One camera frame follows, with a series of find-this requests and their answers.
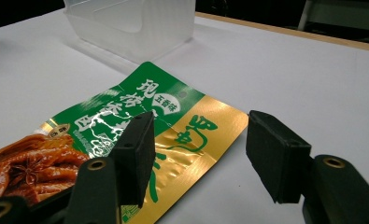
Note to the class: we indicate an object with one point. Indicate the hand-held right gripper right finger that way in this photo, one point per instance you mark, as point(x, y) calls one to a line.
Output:
point(278, 155)

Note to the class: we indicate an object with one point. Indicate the translucent white plastic bin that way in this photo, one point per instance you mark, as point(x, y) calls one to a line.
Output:
point(132, 28)

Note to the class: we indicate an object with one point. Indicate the green and gold snack packet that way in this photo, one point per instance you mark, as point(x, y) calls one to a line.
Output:
point(191, 130)

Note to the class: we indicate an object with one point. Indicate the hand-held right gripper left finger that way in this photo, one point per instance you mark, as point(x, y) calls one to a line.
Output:
point(132, 158)

